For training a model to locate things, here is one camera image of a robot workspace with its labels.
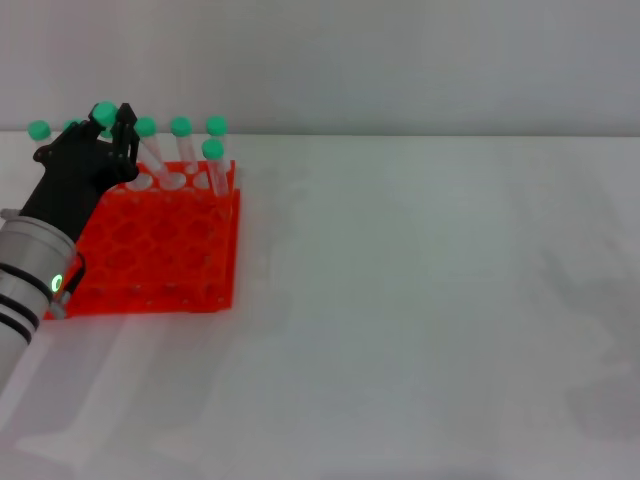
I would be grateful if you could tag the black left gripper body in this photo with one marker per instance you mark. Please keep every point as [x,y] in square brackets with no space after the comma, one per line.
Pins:
[75,180]

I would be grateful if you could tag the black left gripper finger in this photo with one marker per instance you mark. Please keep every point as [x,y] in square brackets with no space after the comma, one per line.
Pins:
[126,130]
[62,139]

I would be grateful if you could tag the green-capped graduated test tube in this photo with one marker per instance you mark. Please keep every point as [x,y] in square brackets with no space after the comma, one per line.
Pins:
[105,114]

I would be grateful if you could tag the orange test tube rack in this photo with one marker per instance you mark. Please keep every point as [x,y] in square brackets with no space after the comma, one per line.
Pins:
[165,250]

